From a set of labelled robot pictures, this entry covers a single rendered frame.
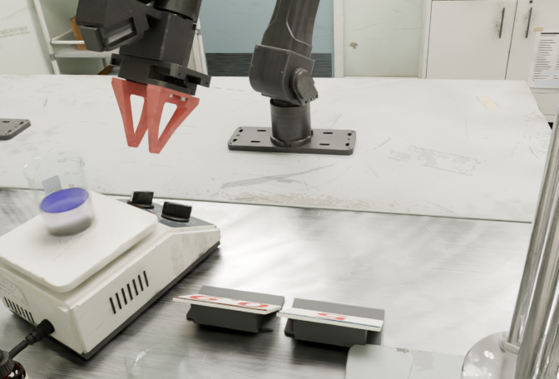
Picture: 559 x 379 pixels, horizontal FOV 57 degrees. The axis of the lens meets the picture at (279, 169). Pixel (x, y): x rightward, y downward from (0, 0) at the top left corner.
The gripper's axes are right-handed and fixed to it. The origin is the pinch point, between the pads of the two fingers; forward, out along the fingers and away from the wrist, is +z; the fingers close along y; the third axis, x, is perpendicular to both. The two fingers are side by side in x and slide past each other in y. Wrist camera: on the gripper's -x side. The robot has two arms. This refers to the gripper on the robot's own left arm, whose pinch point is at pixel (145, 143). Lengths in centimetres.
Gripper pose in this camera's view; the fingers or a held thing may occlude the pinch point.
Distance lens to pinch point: 61.6
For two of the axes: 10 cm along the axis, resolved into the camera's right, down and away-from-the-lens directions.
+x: 5.0, 0.6, 8.6
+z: -2.3, 9.7, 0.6
